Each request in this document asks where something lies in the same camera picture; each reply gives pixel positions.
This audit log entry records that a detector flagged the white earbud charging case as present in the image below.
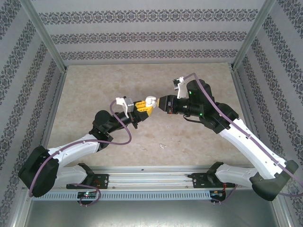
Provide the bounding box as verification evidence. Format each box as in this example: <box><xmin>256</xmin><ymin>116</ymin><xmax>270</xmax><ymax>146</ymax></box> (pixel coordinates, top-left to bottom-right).
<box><xmin>144</xmin><ymin>95</ymin><xmax>157</xmax><ymax>107</ymax></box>

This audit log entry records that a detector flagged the left small circuit board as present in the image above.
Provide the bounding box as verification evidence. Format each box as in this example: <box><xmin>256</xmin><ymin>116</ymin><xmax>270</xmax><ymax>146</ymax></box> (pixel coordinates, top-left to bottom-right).
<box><xmin>77</xmin><ymin>191</ymin><xmax>98</xmax><ymax>199</ymax></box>

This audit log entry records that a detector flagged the grey sheet metal shelf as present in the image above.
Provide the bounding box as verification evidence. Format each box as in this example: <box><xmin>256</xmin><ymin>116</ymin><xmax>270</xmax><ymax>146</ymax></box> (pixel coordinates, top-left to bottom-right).
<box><xmin>23</xmin><ymin>198</ymin><xmax>291</xmax><ymax>227</ymax></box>

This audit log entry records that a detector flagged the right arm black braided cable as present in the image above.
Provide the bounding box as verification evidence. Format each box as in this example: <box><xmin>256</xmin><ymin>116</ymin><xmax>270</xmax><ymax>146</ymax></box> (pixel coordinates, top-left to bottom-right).
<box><xmin>183</xmin><ymin>114</ymin><xmax>204</xmax><ymax>123</ymax></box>

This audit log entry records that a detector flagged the aluminium side frame rail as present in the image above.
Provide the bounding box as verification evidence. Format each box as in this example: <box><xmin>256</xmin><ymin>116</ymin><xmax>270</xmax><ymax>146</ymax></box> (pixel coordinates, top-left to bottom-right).
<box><xmin>231</xmin><ymin>67</ymin><xmax>294</xmax><ymax>227</ymax></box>
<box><xmin>22</xmin><ymin>68</ymin><xmax>68</xmax><ymax>204</ymax></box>

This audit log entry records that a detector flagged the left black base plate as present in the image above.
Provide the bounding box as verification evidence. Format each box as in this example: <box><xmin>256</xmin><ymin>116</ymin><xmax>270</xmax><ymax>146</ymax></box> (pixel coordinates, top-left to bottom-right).
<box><xmin>66</xmin><ymin>174</ymin><xmax>110</xmax><ymax>190</ymax></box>

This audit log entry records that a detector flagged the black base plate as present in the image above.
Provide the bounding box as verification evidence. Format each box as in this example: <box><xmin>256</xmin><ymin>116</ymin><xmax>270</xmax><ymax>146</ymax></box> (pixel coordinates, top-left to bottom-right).
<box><xmin>66</xmin><ymin>174</ymin><xmax>110</xmax><ymax>190</ymax></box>
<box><xmin>189</xmin><ymin>172</ymin><xmax>239</xmax><ymax>189</ymax></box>

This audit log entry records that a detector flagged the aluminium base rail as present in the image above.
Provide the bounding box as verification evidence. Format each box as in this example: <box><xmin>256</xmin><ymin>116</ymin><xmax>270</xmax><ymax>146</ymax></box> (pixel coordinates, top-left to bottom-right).
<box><xmin>91</xmin><ymin>166</ymin><xmax>215</xmax><ymax>190</ymax></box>

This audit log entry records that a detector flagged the short purple board cable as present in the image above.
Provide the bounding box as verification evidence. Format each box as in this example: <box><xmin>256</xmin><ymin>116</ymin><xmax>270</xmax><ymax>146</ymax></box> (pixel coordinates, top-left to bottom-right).
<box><xmin>79</xmin><ymin>182</ymin><xmax>102</xmax><ymax>208</ymax></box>
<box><xmin>213</xmin><ymin>181</ymin><xmax>242</xmax><ymax>206</ymax></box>

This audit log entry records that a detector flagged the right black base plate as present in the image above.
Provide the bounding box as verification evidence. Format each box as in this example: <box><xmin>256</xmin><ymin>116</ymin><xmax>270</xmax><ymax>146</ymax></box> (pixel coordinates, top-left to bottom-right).
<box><xmin>189</xmin><ymin>172</ymin><xmax>239</xmax><ymax>189</ymax></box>

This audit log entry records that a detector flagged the aluminium frame post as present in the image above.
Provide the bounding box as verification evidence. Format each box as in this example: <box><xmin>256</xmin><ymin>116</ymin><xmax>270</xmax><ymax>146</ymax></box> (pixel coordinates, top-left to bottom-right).
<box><xmin>20</xmin><ymin>0</ymin><xmax>69</xmax><ymax>71</ymax></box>
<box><xmin>230</xmin><ymin>0</ymin><xmax>277</xmax><ymax>71</ymax></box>

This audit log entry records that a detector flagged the slotted grey cable duct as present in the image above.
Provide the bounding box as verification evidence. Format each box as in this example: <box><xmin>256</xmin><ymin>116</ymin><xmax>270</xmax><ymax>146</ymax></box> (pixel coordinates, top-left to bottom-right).
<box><xmin>32</xmin><ymin>189</ymin><xmax>240</xmax><ymax>201</ymax></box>

